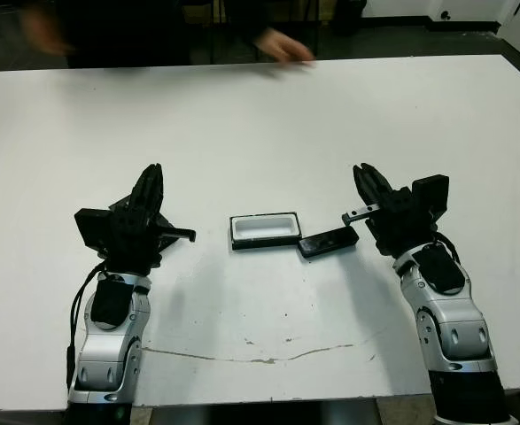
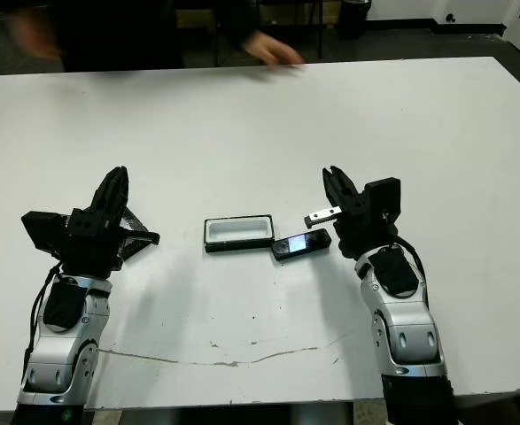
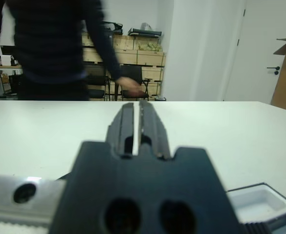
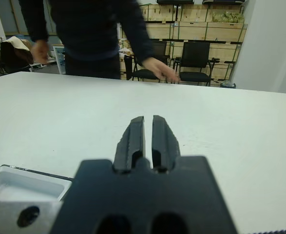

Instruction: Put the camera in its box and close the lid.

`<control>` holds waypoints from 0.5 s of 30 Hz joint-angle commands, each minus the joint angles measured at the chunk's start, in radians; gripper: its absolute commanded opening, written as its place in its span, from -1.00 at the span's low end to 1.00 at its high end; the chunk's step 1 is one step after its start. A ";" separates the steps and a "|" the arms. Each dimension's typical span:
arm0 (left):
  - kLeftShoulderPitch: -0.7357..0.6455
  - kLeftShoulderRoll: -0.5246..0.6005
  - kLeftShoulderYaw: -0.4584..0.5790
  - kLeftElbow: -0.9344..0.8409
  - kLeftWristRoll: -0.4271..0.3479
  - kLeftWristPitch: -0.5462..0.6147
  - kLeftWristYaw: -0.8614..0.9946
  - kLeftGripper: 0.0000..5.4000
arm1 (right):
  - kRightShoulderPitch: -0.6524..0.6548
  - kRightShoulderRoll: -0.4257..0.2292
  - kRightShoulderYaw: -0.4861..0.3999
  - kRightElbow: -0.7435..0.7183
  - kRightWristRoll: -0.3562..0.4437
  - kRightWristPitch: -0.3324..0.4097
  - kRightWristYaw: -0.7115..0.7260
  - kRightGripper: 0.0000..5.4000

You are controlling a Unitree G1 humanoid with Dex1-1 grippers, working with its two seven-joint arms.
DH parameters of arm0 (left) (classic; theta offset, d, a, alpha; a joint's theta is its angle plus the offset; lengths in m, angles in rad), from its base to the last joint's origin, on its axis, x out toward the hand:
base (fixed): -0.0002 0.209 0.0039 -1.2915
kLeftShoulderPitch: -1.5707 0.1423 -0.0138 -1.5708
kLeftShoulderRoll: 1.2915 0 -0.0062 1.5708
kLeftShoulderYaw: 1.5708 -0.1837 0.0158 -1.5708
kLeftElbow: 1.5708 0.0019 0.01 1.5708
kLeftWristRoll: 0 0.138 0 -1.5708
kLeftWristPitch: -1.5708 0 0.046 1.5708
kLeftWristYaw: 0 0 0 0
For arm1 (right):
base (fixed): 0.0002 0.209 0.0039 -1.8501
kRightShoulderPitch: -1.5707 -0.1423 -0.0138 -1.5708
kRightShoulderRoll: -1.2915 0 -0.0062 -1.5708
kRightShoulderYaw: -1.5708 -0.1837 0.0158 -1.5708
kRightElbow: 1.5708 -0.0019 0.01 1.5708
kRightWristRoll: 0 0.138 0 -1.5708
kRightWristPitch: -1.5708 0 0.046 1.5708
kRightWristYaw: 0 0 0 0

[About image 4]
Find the person in dark sweater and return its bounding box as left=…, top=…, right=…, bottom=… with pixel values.
left=18, top=0, right=155, bottom=80

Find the black box with white insert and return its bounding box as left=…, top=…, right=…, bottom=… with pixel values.
left=0, top=164, right=75, bottom=203

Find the person's right forearm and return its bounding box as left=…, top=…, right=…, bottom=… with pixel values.
left=25, top=12, right=50, bottom=42

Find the person's right hand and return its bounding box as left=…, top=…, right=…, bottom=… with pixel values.
left=31, top=38, right=50, bottom=65

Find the black mesh chair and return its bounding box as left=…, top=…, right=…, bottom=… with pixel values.
left=178, top=41, right=219, bottom=86
left=124, top=40, right=171, bottom=82

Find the white framed desk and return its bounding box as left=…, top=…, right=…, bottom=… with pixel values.
left=52, top=44, right=67, bottom=75

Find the black carrying bag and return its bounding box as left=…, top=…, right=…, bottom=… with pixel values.
left=203, top=0, right=246, bottom=4
left=157, top=0, right=192, bottom=4

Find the beige jacket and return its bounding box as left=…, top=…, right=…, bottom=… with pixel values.
left=5, top=35, right=34, bottom=64

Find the light wooden crate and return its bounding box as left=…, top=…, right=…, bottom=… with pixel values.
left=173, top=21, right=208, bottom=41
left=180, top=4, right=208, bottom=23
left=142, top=4, right=180, bottom=23
left=207, top=22, right=246, bottom=42
left=209, top=42, right=242, bottom=64
left=145, top=22, right=174, bottom=41

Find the black trash bin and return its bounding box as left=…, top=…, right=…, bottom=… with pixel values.
left=220, top=79, right=236, bottom=89

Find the person's left hand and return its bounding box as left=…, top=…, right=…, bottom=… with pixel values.
left=141, top=56, right=182, bottom=85

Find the black office chair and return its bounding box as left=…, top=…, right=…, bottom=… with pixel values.
left=0, top=41, right=34, bottom=80

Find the wooden crate with green contents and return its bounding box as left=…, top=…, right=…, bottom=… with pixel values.
left=207, top=5, right=245, bottom=24

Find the person's left forearm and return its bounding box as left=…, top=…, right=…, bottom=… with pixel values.
left=129, top=21, right=156, bottom=67

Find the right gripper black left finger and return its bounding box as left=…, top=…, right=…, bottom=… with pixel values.
left=113, top=115, right=146, bottom=175

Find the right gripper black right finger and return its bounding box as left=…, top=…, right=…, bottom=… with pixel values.
left=151, top=114, right=182, bottom=174

